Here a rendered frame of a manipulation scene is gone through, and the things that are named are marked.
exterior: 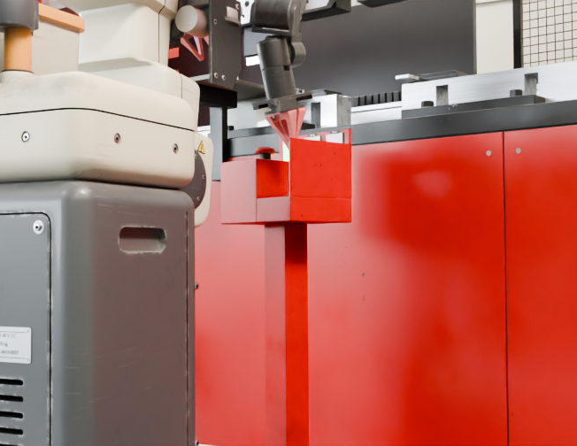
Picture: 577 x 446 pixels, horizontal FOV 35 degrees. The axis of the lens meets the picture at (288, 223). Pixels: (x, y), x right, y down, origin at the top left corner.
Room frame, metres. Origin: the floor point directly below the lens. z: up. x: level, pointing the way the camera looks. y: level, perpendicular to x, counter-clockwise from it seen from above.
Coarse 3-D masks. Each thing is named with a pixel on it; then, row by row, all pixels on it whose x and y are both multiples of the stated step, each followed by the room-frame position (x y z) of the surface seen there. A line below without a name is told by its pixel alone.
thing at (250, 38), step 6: (246, 30) 2.31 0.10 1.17; (246, 36) 2.31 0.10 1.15; (252, 36) 2.30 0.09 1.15; (258, 36) 2.28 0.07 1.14; (264, 36) 2.27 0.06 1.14; (246, 42) 2.31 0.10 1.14; (252, 42) 2.30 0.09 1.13; (246, 48) 2.31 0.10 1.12; (252, 48) 2.30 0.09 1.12; (246, 54) 2.31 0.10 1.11; (252, 54) 2.30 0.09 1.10; (252, 60) 2.31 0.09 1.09; (258, 60) 2.30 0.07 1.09
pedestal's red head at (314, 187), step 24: (288, 144) 1.64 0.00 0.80; (312, 144) 1.68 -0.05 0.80; (336, 144) 1.72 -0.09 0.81; (240, 168) 1.74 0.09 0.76; (264, 168) 1.72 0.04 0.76; (288, 168) 1.76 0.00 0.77; (312, 168) 1.68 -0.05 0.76; (336, 168) 1.72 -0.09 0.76; (240, 192) 1.74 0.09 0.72; (264, 192) 1.72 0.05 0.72; (288, 192) 1.76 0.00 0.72; (312, 192) 1.68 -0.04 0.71; (336, 192) 1.72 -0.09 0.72; (240, 216) 1.74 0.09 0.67; (264, 216) 1.69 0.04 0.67; (288, 216) 1.64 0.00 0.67; (312, 216) 1.68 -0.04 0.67; (336, 216) 1.72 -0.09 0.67
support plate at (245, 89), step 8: (192, 80) 2.05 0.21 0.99; (200, 80) 2.04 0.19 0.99; (208, 80) 2.04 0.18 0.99; (240, 80) 2.09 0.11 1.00; (224, 88) 2.15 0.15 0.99; (232, 88) 2.15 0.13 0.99; (240, 88) 2.15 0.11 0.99; (248, 88) 2.15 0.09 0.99; (256, 88) 2.15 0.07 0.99; (264, 88) 2.16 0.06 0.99; (240, 96) 2.26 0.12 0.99; (248, 96) 2.26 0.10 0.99; (256, 96) 2.26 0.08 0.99
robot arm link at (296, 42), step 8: (296, 8) 1.64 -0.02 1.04; (296, 16) 1.65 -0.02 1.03; (296, 24) 1.65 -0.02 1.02; (256, 32) 1.66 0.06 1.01; (264, 32) 1.66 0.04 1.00; (272, 32) 1.65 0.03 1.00; (280, 32) 1.65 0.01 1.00; (288, 32) 1.64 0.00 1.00; (296, 32) 1.66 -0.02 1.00; (288, 40) 1.70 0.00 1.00; (296, 40) 1.73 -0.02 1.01; (296, 48) 1.72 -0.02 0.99; (304, 48) 1.76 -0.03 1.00; (296, 56) 1.71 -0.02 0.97; (304, 56) 1.76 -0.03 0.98; (296, 64) 1.74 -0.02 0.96
